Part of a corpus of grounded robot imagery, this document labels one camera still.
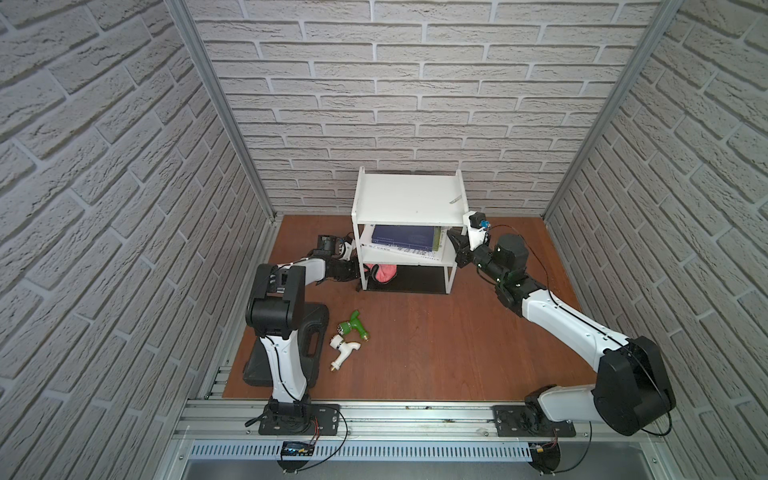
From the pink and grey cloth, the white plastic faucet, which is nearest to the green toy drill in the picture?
the white plastic faucet

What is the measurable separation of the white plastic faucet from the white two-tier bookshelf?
220 mm

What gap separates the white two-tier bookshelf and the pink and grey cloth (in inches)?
4.1

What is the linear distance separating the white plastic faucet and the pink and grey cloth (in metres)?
0.23

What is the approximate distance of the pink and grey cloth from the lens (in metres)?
0.99

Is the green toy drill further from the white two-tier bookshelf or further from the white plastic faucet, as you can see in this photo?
the white two-tier bookshelf

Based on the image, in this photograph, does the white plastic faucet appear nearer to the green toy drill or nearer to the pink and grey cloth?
the green toy drill

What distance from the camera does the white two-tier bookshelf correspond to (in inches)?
28.8
